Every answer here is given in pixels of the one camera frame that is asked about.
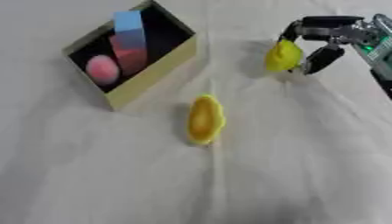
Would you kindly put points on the tan cardboard box black inside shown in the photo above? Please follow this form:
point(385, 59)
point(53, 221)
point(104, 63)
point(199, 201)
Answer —
point(138, 52)

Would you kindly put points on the yellow orange toy fruit half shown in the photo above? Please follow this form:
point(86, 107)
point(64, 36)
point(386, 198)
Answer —
point(205, 119)

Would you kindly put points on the blue pink gradient block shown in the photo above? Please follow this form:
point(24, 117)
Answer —
point(130, 40)

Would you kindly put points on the pink toy peach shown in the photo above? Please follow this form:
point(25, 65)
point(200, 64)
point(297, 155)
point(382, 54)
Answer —
point(102, 70)

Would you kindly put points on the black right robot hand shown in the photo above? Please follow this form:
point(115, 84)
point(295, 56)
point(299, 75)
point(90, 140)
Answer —
point(326, 22)

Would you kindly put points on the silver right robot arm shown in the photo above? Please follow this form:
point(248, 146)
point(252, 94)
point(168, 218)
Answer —
point(378, 46)

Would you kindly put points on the yellow toy lemon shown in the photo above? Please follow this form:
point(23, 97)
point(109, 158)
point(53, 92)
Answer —
point(282, 56)

